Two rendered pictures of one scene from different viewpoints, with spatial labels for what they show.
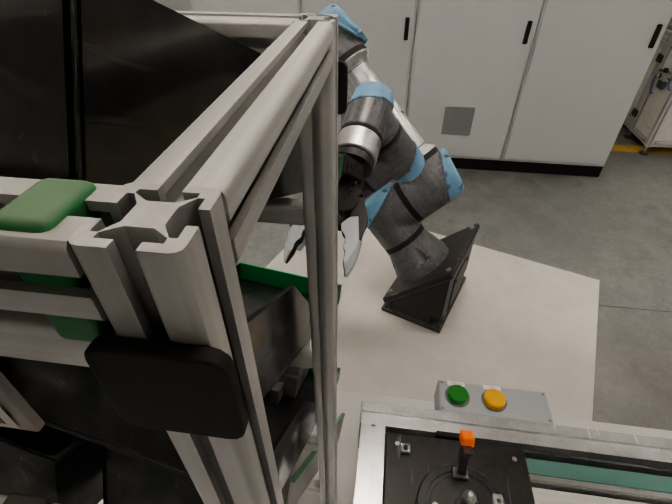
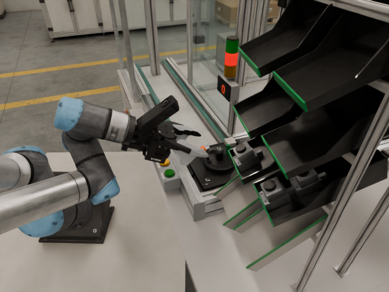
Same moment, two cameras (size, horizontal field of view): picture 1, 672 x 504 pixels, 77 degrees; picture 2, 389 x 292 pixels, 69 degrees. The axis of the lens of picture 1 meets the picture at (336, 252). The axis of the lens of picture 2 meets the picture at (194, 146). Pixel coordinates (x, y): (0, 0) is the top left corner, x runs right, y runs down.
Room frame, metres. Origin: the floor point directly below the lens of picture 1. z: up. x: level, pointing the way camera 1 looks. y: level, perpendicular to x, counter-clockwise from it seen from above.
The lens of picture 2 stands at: (0.76, 0.54, 1.76)
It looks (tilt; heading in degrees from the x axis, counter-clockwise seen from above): 38 degrees down; 241
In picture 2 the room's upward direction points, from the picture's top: straight up
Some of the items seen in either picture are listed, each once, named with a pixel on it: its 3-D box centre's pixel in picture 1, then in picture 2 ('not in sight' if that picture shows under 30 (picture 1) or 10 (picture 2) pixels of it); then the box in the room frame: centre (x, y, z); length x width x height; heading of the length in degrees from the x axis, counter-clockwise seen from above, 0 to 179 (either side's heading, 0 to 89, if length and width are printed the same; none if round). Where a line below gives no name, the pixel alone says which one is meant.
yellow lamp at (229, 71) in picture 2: not in sight; (230, 69); (0.10, -0.37, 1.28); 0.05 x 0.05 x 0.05
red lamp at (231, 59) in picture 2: not in sight; (231, 58); (0.10, -0.37, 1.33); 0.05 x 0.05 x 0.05
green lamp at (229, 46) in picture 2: not in sight; (232, 45); (0.10, -0.37, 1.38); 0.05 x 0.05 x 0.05
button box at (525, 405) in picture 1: (490, 408); (165, 168); (0.44, -0.31, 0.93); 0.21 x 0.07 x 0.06; 82
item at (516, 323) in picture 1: (412, 309); (94, 229); (0.79, -0.21, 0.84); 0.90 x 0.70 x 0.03; 62
